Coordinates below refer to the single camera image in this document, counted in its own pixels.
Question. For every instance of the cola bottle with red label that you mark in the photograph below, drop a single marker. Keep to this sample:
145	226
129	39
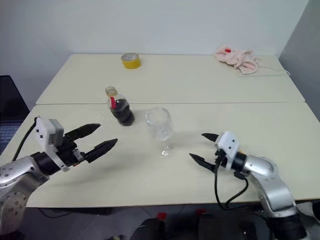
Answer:
123	112

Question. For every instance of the black laptop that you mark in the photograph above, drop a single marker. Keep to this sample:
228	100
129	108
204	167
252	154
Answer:
10	105

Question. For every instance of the small red object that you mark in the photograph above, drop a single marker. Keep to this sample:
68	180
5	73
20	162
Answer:
227	50

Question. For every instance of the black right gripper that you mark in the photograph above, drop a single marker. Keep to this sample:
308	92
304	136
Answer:
220	157

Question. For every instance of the black rounded shape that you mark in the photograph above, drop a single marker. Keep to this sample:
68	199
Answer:
207	225
143	231

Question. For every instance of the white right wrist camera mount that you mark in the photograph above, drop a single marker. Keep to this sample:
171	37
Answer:
228	145

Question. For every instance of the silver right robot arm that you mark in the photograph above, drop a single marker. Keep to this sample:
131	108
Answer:
272	185

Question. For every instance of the yellow tape roll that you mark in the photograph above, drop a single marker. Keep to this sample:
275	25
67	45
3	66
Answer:
131	61

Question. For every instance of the dark bottle with red cap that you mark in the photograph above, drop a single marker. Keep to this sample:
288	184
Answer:
161	217

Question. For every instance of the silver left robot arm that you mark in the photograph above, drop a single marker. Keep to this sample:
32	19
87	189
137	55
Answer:
15	172

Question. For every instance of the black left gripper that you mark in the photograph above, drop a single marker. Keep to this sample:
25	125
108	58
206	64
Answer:
68	152

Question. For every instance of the pink cloth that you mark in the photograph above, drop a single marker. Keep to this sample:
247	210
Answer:
237	58

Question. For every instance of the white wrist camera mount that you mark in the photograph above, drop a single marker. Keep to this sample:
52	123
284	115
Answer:
42	132
228	145

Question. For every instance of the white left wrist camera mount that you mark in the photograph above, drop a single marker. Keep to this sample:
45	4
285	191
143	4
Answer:
42	132

